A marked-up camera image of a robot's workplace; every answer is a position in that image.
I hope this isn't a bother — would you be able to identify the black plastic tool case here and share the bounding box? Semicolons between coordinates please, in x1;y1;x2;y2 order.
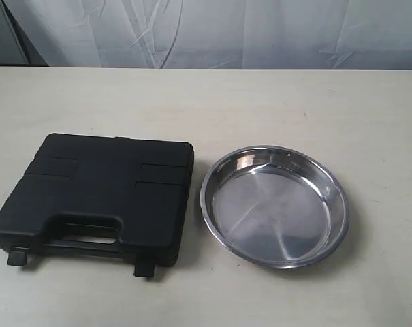
0;133;194;278

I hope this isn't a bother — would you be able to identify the round stainless steel tray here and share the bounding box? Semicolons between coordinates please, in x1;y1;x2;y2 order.
199;145;350;270

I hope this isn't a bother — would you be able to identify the white backdrop curtain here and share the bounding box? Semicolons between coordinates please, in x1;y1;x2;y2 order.
0;1;412;69

